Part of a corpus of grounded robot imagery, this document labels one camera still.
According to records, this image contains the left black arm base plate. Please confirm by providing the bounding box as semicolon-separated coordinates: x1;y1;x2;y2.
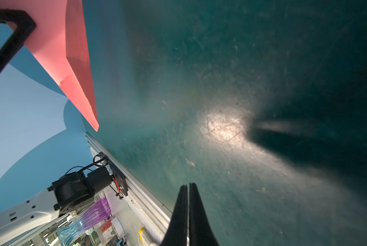
98;152;128;197

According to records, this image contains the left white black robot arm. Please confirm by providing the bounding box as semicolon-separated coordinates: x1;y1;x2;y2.
0;9;112;246

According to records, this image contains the purple clear glass vase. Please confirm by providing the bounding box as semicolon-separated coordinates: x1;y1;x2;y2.
57;198;111;246

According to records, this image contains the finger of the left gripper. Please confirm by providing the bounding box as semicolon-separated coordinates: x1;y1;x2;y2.
0;9;36;73

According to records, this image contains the pink square paper sheet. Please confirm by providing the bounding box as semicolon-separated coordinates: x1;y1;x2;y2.
0;1;99;131

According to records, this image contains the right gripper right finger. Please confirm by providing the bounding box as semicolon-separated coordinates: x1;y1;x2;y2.
189;183;219;246

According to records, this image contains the aluminium front rail base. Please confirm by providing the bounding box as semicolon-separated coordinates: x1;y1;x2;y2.
86;132;172;246

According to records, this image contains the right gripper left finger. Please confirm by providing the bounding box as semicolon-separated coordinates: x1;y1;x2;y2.
160;185;188;246

